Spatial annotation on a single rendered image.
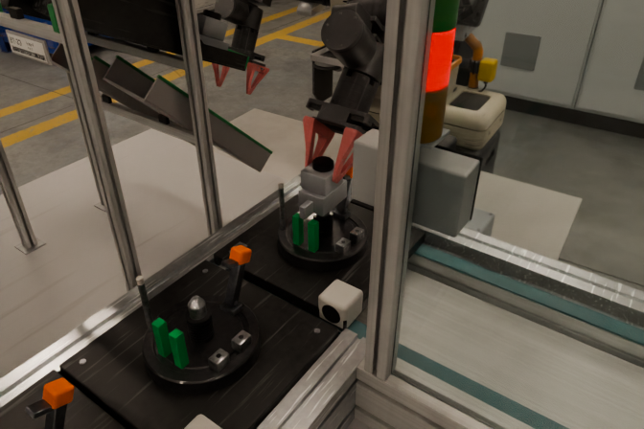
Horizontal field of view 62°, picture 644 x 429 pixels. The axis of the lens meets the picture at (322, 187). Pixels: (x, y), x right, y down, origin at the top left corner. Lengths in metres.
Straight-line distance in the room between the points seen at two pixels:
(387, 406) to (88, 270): 0.59
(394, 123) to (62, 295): 0.69
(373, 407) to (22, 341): 0.54
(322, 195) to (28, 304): 0.53
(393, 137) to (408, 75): 0.07
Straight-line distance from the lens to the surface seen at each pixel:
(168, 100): 0.83
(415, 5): 0.43
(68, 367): 0.73
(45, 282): 1.04
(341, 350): 0.69
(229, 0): 1.29
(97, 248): 1.08
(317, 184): 0.74
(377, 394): 0.69
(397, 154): 0.47
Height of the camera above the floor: 1.48
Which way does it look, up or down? 32 degrees down
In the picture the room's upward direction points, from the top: straight up
